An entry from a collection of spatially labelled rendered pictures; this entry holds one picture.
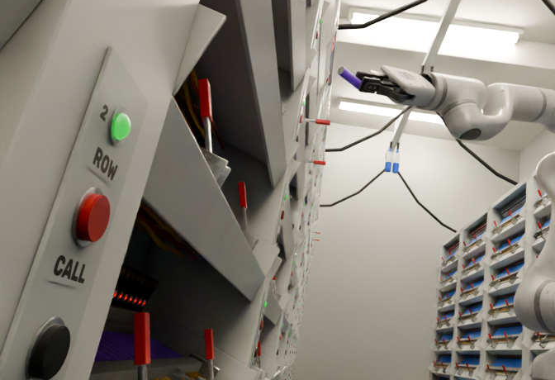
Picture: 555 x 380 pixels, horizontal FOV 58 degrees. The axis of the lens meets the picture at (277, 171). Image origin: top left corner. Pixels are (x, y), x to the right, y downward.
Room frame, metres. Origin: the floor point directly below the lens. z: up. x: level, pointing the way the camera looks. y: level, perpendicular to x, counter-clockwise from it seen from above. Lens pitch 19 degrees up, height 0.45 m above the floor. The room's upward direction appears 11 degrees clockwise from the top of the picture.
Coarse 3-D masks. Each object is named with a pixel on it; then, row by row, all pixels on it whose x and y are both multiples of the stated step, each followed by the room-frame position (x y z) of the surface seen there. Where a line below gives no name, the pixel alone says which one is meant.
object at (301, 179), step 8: (312, 80) 0.91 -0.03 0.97; (304, 112) 0.97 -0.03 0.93; (304, 120) 1.01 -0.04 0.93; (304, 128) 1.05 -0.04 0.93; (304, 136) 1.10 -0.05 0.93; (304, 144) 1.14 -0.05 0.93; (296, 152) 1.12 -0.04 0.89; (304, 152) 1.20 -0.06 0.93; (296, 160) 1.17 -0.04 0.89; (304, 160) 1.26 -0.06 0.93; (304, 168) 1.31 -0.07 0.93; (296, 176) 1.29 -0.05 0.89; (304, 176) 1.38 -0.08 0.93; (296, 184) 1.36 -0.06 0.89; (304, 184) 1.46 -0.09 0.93; (296, 192) 1.44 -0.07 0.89
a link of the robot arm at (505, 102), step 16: (496, 96) 1.03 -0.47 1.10; (512, 96) 1.02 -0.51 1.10; (528, 96) 1.04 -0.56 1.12; (544, 96) 1.06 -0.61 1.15; (448, 112) 0.98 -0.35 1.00; (464, 112) 0.96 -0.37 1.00; (480, 112) 0.96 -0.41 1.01; (496, 112) 1.01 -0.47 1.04; (512, 112) 1.01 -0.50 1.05; (528, 112) 1.06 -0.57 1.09; (448, 128) 1.00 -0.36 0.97; (464, 128) 0.97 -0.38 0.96; (480, 128) 0.97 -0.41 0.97; (496, 128) 0.99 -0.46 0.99
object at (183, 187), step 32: (192, 32) 0.21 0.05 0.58; (192, 64) 0.21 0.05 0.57; (160, 160) 0.24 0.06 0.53; (192, 160) 0.28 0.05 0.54; (224, 160) 0.36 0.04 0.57; (160, 192) 0.27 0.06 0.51; (192, 192) 0.31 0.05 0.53; (160, 224) 0.60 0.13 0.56; (192, 224) 0.35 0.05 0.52; (224, 224) 0.42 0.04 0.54; (192, 256) 0.77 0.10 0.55; (224, 256) 0.48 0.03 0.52; (256, 256) 0.82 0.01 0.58; (256, 288) 0.79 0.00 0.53
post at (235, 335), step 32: (320, 0) 0.84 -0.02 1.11; (288, 96) 0.82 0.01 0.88; (192, 128) 0.84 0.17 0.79; (288, 128) 0.82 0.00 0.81; (256, 160) 0.82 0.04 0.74; (224, 192) 0.83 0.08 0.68; (256, 192) 0.82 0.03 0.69; (256, 224) 0.82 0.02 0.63; (160, 256) 0.84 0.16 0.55; (160, 288) 0.84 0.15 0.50; (192, 288) 0.83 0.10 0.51; (224, 288) 0.82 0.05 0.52; (192, 320) 0.83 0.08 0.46; (224, 320) 0.82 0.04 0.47; (256, 320) 0.82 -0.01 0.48; (224, 352) 0.82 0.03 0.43
